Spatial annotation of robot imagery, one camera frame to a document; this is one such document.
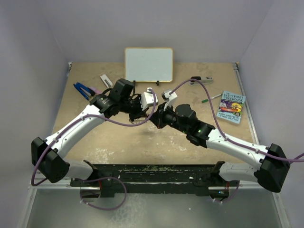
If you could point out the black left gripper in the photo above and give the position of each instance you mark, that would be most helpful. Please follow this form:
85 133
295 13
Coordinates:
140 113

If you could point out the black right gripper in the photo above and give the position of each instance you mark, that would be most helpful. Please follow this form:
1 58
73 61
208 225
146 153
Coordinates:
158 117

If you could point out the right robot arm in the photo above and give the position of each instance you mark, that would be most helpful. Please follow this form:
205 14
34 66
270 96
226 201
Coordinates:
264 165

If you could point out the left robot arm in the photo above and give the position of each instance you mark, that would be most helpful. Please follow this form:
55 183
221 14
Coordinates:
48 155

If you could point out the pink eraser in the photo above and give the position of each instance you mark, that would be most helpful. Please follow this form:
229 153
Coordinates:
96 91

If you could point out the green whiteboard marker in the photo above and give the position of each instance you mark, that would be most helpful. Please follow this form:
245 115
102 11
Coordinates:
211 98

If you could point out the blue stapler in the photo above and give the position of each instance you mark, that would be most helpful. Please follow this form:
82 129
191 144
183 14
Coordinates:
85 91

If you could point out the small whiteboard on stand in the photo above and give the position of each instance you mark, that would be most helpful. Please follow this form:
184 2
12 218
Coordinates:
148 64

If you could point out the black and grey stapler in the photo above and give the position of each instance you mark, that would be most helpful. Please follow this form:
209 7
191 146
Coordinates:
203 80

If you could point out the blue treehouse book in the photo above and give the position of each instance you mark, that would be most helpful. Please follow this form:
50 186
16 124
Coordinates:
231 107

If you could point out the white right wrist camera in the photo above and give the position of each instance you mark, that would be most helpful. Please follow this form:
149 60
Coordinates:
169 97

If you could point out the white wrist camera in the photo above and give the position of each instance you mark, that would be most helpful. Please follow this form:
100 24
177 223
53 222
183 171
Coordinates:
169 97
147 99

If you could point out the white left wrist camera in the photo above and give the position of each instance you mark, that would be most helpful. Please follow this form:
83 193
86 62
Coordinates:
147 99

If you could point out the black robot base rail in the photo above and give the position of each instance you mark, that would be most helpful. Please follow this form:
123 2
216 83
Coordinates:
200 180

